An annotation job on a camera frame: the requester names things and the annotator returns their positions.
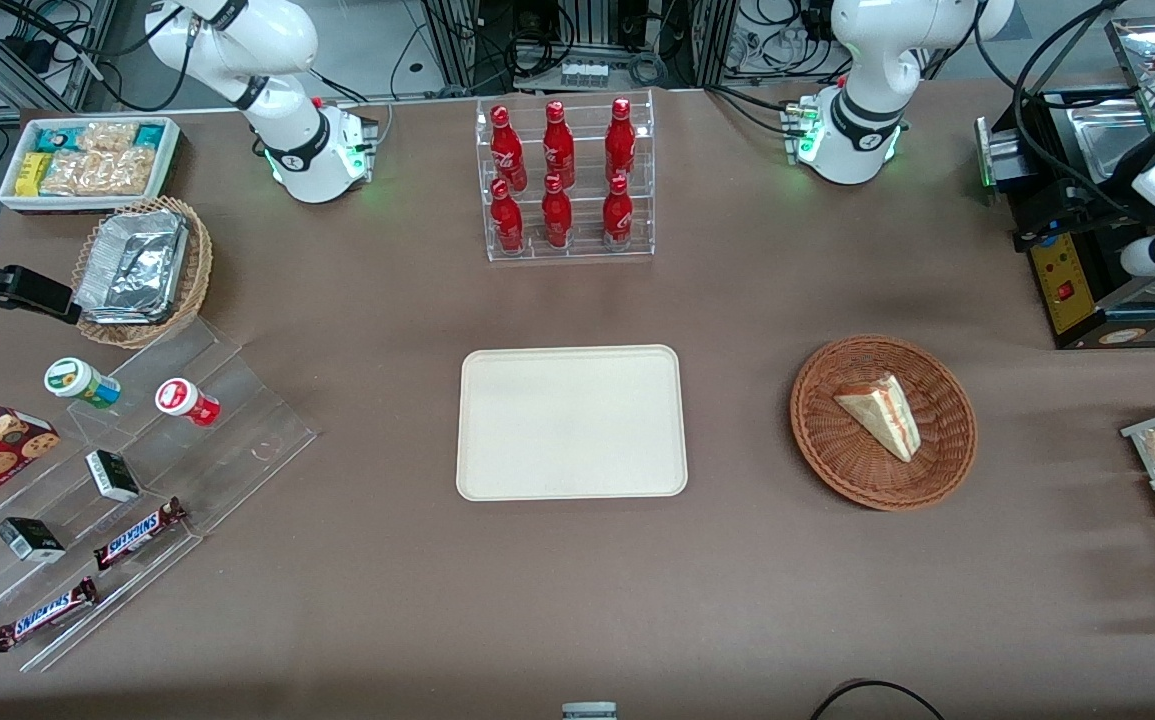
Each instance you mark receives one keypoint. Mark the triangular sandwich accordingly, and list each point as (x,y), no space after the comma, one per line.
(882,410)

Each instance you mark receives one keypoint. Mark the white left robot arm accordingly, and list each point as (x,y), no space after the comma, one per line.
(867,60)

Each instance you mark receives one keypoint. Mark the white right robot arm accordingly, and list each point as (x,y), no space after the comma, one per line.
(287,40)

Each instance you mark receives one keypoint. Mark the light wicker basket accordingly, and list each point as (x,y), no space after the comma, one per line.
(195,270)

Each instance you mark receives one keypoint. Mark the beige rectangular tray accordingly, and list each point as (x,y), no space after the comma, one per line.
(571,422)

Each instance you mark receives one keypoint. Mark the brown wicker basket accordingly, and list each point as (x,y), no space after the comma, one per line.
(837,450)

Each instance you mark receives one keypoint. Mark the green lid cup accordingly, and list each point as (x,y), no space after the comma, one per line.
(77,380)

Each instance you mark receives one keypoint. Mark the aluminium foil container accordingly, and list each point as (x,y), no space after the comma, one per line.
(132,262)

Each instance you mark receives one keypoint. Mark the yellow snack packet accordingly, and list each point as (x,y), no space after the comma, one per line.
(33,173)

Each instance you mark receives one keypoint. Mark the large clear snack bag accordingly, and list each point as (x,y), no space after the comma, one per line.
(102,172)

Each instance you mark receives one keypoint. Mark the teal snack packet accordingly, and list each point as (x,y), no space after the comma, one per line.
(149,136)
(55,139)

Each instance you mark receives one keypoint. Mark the small clear snack bag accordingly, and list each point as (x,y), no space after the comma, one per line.
(107,136)

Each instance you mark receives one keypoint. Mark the red lid cup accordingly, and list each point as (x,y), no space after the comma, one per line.
(182,400)

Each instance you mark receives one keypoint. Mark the white plastic bin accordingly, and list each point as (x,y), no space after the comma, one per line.
(172,160)

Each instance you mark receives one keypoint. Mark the small black box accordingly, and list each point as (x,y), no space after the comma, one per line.
(113,476)
(30,540)

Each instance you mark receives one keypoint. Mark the clear acrylic stepped stand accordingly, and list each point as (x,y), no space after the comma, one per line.
(237,420)

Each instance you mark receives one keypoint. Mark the Snickers chocolate bar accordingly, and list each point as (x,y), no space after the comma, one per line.
(137,535)
(45,614)

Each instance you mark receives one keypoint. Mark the red cola bottle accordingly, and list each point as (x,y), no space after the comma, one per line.
(506,145)
(558,145)
(507,220)
(620,140)
(557,215)
(618,212)

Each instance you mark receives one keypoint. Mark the clear acrylic bottle rack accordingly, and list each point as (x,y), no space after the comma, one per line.
(582,250)

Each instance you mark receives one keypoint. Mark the white power strip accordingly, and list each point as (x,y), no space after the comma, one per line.
(584,73)

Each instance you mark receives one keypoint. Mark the grey device edge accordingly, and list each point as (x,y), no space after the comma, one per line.
(589,711)

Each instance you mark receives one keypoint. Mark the black food warmer cabinet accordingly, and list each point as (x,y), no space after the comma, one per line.
(1067,280)

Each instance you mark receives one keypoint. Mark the steel warmer pan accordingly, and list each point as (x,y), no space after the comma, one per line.
(1112,140)

